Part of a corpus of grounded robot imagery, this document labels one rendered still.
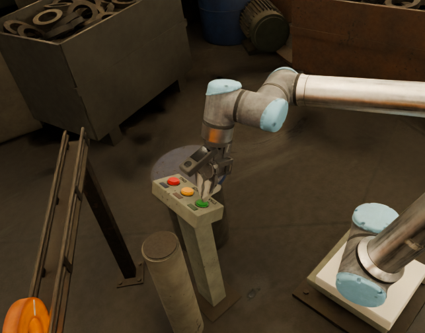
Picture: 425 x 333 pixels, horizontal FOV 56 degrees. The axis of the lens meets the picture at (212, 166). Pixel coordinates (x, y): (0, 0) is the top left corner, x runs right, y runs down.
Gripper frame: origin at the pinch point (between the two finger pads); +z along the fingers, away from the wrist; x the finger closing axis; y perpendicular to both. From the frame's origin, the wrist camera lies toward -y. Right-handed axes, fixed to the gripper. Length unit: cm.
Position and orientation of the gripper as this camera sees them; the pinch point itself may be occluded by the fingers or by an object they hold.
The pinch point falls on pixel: (202, 199)
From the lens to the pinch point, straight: 124.4
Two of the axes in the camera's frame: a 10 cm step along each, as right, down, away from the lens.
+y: 7.5, -2.1, 6.3
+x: -6.5, -4.2, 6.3
